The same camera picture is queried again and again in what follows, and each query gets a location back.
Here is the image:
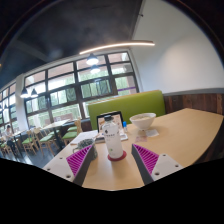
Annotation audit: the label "person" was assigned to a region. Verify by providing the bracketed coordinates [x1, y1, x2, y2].
[1, 124, 18, 154]

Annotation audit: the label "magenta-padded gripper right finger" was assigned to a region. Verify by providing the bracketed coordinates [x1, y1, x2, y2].
[130, 143, 184, 186]

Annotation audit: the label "pink card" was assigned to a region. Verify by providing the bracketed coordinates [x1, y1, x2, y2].
[134, 134, 148, 143]

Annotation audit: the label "black-framed tablet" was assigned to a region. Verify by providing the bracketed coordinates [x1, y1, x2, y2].
[96, 110, 129, 141]

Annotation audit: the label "white black-capped drink bottle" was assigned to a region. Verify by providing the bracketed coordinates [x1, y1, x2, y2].
[101, 114, 125, 160]

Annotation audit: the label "wooden dining table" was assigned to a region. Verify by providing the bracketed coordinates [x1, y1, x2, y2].
[39, 119, 71, 149]

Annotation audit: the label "flat round red coaster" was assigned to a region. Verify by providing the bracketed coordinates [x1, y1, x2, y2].
[107, 150, 128, 163]

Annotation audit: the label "white bowl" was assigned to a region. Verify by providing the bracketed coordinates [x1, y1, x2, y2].
[129, 112, 157, 131]

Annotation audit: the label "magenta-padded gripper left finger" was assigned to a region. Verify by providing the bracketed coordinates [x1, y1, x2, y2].
[43, 143, 96, 187]

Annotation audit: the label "curved linear ceiling light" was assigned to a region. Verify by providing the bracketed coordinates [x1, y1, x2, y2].
[78, 40, 156, 56]

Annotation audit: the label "green upholstered bench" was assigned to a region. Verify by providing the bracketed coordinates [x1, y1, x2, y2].
[87, 89, 167, 131]

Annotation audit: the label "wooden chairs with green seats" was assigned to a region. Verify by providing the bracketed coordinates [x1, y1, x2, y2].
[0, 118, 83, 158]

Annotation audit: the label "white paper sheets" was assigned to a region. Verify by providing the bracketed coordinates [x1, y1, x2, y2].
[70, 129, 99, 146]

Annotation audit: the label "dark-framed grid window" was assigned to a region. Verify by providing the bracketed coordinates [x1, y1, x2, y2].
[0, 51, 139, 134]

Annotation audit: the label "white paper note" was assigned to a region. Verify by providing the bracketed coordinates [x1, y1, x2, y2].
[145, 128, 160, 138]

